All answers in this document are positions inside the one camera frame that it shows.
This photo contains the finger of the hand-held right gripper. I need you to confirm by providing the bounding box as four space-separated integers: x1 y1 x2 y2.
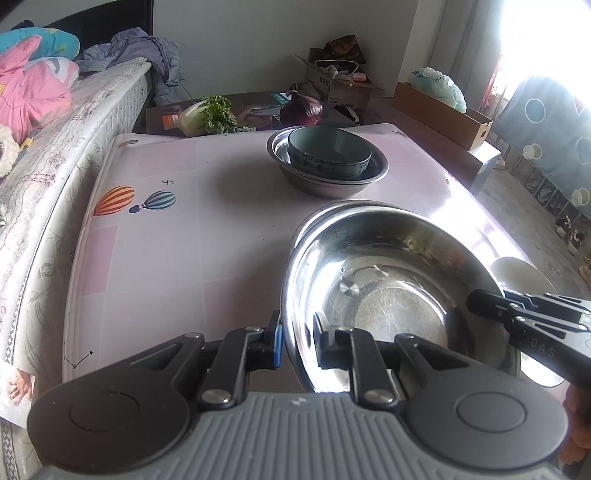
466 288 591 332

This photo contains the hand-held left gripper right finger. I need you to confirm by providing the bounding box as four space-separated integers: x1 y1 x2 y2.
313 311 462 409

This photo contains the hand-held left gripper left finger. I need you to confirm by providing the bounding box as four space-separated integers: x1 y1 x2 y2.
134 310 283 409

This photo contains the white ceramic plate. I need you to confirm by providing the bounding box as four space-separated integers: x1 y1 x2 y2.
489 256 566 387

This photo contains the shallow steel plate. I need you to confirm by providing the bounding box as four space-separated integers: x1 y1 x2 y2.
279 205 523 394

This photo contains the large steel basin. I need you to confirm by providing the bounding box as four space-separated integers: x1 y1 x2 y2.
291 199 462 259

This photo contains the teal ceramic bowl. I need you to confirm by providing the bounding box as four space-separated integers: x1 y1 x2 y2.
287 126 373 181

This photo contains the small steel bowl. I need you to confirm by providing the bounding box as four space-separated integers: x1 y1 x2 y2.
271 134 387 183

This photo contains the person's right hand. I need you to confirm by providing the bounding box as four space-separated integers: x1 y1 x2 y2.
556 383 591 469

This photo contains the pink patterned tablecloth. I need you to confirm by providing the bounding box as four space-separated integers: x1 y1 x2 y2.
62 121 555 384

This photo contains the grey box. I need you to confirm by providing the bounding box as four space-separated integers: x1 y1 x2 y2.
468 138 502 195

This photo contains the blue cloth with circles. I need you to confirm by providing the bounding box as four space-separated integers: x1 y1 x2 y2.
494 76 591 217

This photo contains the long brown cardboard box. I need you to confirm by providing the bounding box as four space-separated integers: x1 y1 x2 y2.
393 80 494 151

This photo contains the pink hanging garment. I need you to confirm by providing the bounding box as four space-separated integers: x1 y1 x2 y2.
485 55 506 112

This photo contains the red onion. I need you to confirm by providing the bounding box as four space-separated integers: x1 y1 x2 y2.
281 90 325 126

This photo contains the pale green plastic bag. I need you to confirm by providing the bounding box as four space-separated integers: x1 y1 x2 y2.
409 67 468 114

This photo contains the napa cabbage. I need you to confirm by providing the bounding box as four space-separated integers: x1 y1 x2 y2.
178 95 238 137

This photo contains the open cardboard box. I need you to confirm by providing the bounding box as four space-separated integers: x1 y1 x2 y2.
293 53 386 123

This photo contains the brown paper bag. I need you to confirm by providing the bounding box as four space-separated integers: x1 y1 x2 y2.
323 36 368 65

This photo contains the white quilted mattress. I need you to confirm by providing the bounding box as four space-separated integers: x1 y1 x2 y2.
0 60 153 430

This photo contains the grey-blue clothing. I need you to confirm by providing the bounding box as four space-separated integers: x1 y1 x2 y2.
74 27 182 107

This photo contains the white fluffy cloth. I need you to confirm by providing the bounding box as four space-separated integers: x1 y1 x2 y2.
0 124 21 176

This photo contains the pink and blue quilt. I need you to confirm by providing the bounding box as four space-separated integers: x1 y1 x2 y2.
0 25 80 144

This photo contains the dark bed headboard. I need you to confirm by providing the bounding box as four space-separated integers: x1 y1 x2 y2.
0 0 154 42

